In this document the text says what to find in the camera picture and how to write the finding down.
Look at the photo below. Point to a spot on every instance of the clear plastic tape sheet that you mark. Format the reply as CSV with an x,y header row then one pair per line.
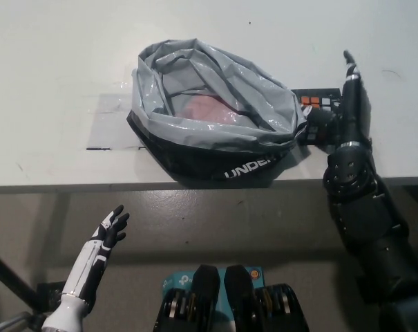
x,y
112,124

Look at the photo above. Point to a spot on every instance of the grey and black plastic bag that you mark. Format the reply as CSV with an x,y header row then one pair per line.
x,y
201,129

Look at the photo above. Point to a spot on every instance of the teal tp-link box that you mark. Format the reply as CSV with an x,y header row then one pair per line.
x,y
174,280

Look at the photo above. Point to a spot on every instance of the black diagonal stand bar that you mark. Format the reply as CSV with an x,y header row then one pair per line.
x,y
8,276

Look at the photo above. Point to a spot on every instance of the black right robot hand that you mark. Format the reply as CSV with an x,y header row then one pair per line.
x,y
355,114

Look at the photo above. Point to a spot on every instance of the pink red object in film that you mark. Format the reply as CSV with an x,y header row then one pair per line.
x,y
205,107

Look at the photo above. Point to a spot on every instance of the black tape marker patch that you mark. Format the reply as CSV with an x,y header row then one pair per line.
x,y
315,91

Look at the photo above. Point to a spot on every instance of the rubik's cube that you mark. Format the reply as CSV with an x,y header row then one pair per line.
x,y
310,100

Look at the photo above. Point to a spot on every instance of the silver metal tube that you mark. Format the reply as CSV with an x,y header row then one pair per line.
x,y
5,321

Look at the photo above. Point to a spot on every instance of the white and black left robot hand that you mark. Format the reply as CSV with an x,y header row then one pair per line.
x,y
89,263

